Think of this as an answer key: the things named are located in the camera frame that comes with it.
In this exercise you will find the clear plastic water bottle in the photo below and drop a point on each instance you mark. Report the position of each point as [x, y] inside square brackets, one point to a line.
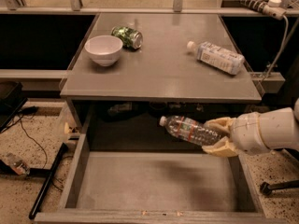
[191, 130]

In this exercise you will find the white labelled drink bottle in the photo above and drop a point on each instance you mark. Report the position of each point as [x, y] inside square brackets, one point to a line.
[218, 57]

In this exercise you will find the open grey top drawer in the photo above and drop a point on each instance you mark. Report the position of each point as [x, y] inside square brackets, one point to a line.
[156, 188]

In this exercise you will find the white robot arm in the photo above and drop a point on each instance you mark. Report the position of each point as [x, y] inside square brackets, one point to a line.
[279, 128]

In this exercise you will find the black office chair base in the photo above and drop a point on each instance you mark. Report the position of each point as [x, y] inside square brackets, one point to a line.
[266, 188]

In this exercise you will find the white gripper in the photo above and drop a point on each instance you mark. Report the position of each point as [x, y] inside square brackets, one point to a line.
[249, 133]

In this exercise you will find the green soda can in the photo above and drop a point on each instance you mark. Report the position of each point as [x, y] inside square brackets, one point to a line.
[131, 38]

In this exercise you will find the grey cabinet with drawer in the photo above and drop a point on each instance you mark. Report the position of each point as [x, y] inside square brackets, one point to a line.
[162, 72]

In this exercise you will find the black box at left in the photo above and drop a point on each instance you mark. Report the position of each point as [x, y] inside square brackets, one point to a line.
[11, 101]

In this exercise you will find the black metal bar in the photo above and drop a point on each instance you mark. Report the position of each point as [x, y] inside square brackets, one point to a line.
[49, 175]

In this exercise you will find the white ceramic bowl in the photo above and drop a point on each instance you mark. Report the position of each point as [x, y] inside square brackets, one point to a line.
[104, 50]

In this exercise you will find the clear bottle on floor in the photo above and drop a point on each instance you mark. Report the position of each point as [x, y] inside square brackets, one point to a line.
[17, 164]

